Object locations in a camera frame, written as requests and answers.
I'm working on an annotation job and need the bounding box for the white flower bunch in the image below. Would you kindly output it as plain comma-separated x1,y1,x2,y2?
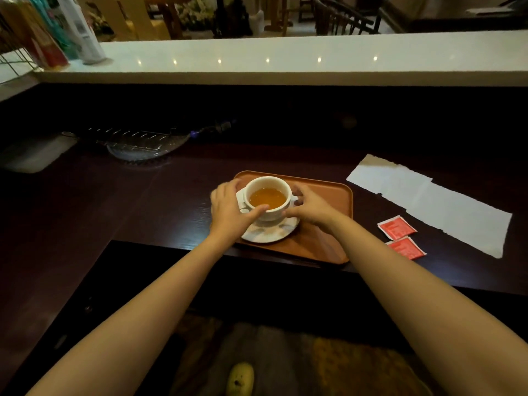
177,0,216,31

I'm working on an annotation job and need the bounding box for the red sachet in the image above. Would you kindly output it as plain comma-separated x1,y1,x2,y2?
385,236,427,260
377,215,418,241

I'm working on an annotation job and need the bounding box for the person's left hand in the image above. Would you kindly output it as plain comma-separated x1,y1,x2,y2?
210,179,270,246

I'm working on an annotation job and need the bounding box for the white saucer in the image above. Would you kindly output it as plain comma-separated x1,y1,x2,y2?
235,187,301,244

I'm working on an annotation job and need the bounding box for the white counter ledge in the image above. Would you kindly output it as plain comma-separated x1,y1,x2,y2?
0,30,528,103

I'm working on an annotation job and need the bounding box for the patterned brown rug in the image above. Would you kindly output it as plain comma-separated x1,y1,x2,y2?
170,312,435,396

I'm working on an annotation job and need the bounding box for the amber tea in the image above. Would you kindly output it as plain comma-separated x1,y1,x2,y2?
249,187,287,210

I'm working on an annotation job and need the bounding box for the dark sofa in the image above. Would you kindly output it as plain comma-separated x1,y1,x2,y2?
379,0,528,34

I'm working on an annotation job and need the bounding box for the yellow banana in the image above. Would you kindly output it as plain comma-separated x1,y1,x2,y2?
225,362,255,396

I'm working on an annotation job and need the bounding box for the white tea cup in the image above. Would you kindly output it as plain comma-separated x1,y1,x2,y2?
240,176,300,222

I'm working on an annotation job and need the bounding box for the white folded cloth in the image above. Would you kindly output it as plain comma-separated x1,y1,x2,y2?
0,133,79,174

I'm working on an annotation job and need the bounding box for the light wooden chair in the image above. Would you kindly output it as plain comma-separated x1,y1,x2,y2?
92,0,173,41

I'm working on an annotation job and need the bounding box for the wire basket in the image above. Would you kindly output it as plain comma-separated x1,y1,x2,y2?
0,12,41,86

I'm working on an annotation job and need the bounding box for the white paper towel strip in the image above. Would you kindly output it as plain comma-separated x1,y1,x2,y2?
346,154,513,259

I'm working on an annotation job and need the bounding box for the person's right hand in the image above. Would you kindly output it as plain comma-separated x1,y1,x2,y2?
282,184,344,234

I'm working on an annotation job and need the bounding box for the person's right forearm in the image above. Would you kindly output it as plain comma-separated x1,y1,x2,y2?
326,214,528,396

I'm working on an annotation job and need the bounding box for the dark wooden chair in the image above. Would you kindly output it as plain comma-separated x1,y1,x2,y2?
312,0,383,36

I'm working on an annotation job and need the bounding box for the white tube bottle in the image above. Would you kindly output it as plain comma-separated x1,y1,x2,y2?
55,0,107,65

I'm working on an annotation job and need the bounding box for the orange-brown serving tray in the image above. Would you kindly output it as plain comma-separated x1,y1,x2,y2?
230,170,354,265

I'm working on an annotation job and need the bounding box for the black wire rack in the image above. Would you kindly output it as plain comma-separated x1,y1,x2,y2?
84,127,179,141

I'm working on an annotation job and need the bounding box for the orange red packet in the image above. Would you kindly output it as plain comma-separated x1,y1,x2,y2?
0,0,70,71

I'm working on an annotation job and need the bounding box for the teal bottle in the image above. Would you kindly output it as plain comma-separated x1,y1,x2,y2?
26,0,80,61

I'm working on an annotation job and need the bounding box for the person's left forearm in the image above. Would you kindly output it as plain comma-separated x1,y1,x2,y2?
26,232,232,396

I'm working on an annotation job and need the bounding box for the clear glass dish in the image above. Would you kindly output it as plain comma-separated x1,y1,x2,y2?
96,130,191,162

